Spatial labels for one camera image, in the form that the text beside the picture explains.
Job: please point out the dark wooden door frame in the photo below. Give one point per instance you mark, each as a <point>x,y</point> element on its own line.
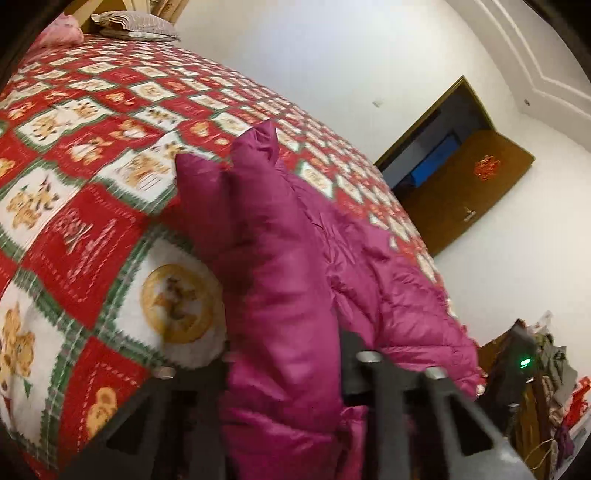
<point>415,134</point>

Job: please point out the red checkered bear bedspread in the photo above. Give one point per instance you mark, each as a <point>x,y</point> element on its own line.
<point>92,161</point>

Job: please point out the red paper door decoration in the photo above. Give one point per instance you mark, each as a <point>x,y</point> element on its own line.
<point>487,168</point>

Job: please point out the brown wooden door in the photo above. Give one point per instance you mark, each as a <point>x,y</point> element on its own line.
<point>461,194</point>

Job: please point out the folded pink floral blanket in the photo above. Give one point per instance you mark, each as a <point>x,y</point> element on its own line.
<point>60,32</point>

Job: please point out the beige wooden headboard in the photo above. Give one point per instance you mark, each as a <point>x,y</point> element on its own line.
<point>106,5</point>

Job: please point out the grey striped pillow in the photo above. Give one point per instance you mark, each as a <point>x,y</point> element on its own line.
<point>134,25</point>

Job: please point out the magenta puffer jacket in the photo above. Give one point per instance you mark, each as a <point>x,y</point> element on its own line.
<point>286,300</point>

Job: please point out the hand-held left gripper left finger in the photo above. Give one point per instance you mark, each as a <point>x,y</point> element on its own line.
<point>198,383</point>

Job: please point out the brown wooden cabinet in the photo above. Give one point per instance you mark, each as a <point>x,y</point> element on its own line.
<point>531,415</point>

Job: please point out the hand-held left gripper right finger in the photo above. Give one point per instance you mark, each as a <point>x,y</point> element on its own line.
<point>355,369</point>

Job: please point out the pile of clothes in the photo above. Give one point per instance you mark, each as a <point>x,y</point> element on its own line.
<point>561,383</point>

